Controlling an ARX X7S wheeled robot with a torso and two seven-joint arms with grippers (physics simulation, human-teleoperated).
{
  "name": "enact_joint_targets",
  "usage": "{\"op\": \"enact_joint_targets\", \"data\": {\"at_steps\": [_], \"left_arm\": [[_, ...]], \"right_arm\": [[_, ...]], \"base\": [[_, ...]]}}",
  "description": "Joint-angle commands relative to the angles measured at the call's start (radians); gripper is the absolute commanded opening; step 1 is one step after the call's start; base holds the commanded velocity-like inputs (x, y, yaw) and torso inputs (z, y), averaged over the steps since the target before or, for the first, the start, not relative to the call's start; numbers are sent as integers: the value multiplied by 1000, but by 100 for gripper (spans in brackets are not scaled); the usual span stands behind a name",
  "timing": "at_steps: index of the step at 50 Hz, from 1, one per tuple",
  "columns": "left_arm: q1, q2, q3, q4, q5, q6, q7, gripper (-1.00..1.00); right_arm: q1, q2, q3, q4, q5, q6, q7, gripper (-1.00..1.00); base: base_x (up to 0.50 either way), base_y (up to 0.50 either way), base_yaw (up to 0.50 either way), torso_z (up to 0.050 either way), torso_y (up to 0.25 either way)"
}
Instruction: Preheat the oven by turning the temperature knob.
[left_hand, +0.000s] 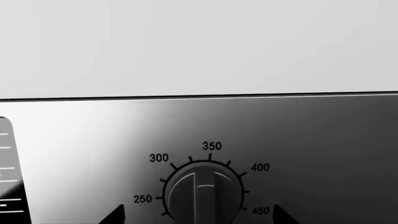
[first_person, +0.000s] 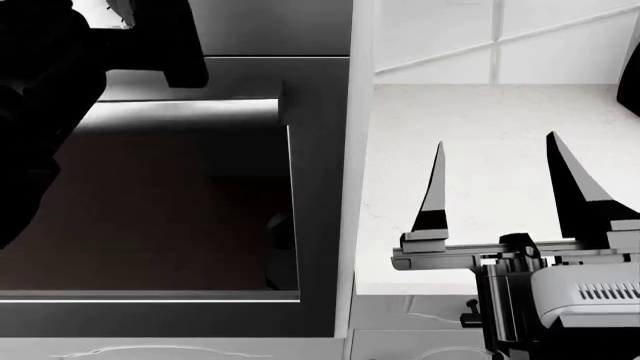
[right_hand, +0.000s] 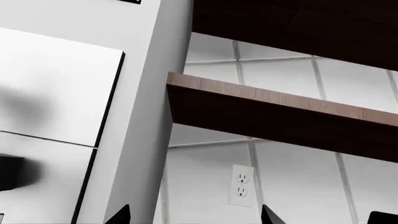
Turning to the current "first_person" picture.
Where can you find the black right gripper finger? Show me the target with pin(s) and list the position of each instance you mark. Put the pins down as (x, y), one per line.
(434, 210)
(580, 210)

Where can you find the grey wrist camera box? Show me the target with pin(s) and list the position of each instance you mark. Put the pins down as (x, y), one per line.
(585, 296)

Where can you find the white ornate cabinet front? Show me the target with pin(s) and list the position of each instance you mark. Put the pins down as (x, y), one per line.
(175, 349)

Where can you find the white cabinet side panel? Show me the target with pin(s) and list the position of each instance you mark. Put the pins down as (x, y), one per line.
(357, 112)

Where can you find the dark oven door window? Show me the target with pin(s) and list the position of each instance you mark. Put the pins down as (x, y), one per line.
(150, 217)

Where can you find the black countertop appliance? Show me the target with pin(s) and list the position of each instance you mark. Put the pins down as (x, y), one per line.
(631, 86)

